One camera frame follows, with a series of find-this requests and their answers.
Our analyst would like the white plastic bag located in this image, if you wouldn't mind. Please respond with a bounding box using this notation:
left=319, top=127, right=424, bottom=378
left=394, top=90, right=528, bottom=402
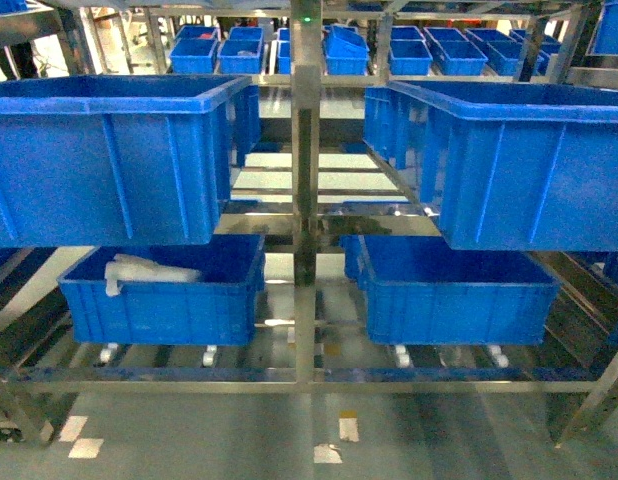
left=104, top=253, right=203, bottom=297

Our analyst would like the large blue bin upper left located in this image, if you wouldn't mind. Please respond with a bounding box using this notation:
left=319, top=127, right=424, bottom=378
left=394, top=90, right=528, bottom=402
left=0, top=74, right=261, bottom=248

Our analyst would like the steel rack vertical post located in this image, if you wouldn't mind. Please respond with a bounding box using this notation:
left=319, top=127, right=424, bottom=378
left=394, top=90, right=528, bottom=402
left=290, top=1, right=323, bottom=385

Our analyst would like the large blue bin upper right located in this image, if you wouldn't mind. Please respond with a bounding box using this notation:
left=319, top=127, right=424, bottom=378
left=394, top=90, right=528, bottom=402
left=364, top=81, right=618, bottom=252

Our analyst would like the blue bin lower left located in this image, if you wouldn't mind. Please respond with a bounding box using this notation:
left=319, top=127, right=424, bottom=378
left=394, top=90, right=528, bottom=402
left=58, top=235, right=265, bottom=346

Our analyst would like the large blue bin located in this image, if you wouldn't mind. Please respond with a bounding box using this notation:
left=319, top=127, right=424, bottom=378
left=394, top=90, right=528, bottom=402
left=0, top=74, right=261, bottom=248
left=364, top=81, right=618, bottom=252

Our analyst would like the blue bin lower right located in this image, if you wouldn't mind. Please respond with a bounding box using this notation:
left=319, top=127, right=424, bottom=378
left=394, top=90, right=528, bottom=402
left=340, top=235, right=560, bottom=345

